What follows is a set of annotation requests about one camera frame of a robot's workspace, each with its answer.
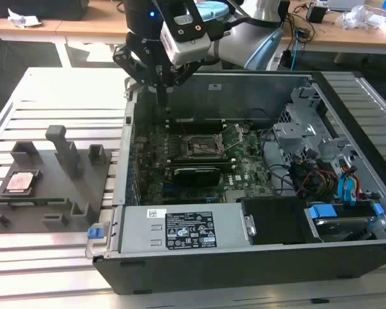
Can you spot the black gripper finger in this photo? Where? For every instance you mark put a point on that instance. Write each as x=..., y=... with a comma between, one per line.
x=128, y=62
x=183, y=74

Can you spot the silver CPU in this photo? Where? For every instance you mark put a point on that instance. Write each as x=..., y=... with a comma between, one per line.
x=19, y=183

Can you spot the CPU socket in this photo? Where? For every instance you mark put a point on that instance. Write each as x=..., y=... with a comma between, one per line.
x=199, y=146

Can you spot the wooden desk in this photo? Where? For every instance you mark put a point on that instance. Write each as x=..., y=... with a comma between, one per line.
x=341, y=37
x=67, y=27

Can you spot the black bag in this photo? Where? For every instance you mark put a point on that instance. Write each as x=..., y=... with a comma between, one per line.
x=45, y=8

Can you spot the black graphics card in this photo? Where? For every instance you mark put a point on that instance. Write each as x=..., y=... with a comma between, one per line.
x=196, y=177

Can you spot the crumpled white paper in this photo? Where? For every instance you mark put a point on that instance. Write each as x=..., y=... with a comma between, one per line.
x=22, y=19

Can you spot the green motherboard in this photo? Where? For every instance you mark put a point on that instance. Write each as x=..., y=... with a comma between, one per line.
x=251, y=167

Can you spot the metal drive cage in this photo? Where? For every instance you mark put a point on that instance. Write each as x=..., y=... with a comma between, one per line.
x=292, y=132

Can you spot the grey chipset heatsink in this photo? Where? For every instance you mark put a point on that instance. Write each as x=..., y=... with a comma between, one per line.
x=234, y=195

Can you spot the small black box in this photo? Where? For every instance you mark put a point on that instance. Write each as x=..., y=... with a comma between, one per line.
x=316, y=14

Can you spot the grey parts rack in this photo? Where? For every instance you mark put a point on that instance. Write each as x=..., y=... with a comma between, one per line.
x=51, y=193

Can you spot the grey power supply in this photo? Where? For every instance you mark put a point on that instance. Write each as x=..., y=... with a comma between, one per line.
x=138, y=231

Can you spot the blue case latch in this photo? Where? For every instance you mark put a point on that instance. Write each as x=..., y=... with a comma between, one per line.
x=95, y=233

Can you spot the clear plastic bag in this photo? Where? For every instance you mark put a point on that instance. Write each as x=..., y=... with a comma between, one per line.
x=357, y=17

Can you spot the black PC case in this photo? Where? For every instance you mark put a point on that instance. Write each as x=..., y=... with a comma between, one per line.
x=212, y=273

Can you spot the hard disk in blue carrier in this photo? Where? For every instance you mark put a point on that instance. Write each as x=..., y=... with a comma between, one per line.
x=341, y=225

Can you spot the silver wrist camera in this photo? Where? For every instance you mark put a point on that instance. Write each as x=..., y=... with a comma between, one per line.
x=189, y=51

